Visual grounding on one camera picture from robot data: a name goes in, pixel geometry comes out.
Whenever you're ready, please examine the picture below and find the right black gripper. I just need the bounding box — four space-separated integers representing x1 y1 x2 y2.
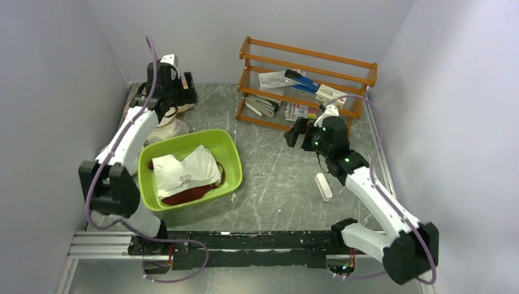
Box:
284 116 332 159

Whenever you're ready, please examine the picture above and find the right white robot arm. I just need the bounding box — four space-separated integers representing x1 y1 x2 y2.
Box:
284 116 439 285

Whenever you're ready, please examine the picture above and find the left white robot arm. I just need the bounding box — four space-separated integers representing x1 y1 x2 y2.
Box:
78 54 198 255

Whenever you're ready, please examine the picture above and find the white staples box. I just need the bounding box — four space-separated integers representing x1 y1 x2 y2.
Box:
315 85 346 108

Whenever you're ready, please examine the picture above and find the coloured marker pack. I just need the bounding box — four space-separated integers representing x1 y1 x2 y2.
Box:
284 102 318 121

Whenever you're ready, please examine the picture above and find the small white rectangular block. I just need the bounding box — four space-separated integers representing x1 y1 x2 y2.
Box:
315 173 333 202

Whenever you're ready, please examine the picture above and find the blue stapler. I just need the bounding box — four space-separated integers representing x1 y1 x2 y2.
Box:
284 69 321 94

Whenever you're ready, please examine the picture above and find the green plastic basin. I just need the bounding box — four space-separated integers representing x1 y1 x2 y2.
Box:
138 129 243 212

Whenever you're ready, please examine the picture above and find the grey black stapler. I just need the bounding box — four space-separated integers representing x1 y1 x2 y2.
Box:
244 96 280 118

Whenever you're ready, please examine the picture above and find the orange wooden shelf rack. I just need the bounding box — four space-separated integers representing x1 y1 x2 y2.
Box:
236 36 378 130

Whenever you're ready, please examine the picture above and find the white garment in basin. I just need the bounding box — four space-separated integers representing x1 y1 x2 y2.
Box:
151 145 225 200

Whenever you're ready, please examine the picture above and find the white plastic packet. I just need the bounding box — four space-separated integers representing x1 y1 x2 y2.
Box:
258 70 298 89

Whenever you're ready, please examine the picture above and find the dark red garment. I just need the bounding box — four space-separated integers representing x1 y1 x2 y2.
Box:
147 161 225 206

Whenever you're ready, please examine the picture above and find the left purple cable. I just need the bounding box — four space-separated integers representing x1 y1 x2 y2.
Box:
84 36 211 284

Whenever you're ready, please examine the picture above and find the purple cable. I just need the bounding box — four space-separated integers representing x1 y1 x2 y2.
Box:
323 94 438 285
84 36 211 284

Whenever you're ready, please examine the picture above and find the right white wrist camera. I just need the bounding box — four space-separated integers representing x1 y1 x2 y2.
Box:
313 104 339 127

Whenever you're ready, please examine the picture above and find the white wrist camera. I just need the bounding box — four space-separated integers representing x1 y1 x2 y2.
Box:
160 54 178 70
313 104 339 127

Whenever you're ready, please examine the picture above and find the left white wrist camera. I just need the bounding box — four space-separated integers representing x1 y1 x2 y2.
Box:
160 54 178 70

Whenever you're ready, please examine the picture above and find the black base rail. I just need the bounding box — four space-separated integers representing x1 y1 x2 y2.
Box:
128 229 370 272

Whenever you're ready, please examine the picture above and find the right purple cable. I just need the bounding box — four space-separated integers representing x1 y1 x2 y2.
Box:
323 94 438 285

